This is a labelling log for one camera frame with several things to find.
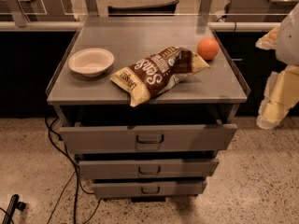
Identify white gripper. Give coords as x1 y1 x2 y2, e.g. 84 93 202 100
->
256 65 299 130

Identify grey bottom drawer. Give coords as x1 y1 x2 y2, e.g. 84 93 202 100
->
92 180 206 199

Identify grey drawer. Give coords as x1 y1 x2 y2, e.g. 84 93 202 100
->
79 159 219 179
60 124 237 154
92 180 206 199

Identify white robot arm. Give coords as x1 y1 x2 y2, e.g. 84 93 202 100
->
256 4 299 130

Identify grey middle drawer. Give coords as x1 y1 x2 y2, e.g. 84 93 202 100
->
79 159 219 179

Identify grey top drawer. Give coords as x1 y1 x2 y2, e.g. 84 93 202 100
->
60 124 237 154

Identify grey metal drawer cabinet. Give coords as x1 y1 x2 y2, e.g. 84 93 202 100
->
45 17 251 203

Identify orange fruit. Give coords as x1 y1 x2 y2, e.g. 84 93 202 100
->
197 37 220 61

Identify grey counter in background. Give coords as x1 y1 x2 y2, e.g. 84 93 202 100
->
225 0 299 22

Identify brown yellow chip bag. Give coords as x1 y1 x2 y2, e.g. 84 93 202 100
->
110 47 209 107

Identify black chair back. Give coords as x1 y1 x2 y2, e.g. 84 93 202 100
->
107 0 179 17

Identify white paper bowl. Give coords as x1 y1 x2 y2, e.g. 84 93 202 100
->
67 48 114 77

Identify black object on floor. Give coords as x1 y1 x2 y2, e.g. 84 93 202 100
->
1 194 26 224

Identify clear acrylic barrier panel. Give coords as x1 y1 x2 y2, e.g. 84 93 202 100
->
0 0 299 28

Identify black floor cables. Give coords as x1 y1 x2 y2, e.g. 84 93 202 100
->
44 115 102 224

